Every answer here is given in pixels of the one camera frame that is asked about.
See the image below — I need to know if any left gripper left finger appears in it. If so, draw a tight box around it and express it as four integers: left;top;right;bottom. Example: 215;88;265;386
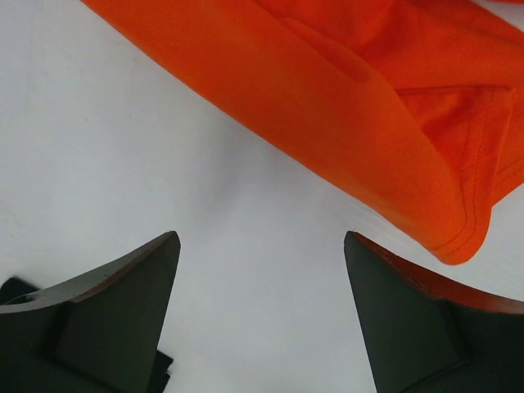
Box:
1;231;180;392

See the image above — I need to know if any orange t shirt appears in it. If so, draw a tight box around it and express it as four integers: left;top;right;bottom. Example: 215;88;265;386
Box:
88;1;523;264

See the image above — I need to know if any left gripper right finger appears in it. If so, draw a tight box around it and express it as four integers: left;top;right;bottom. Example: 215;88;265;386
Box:
344;232;523;392

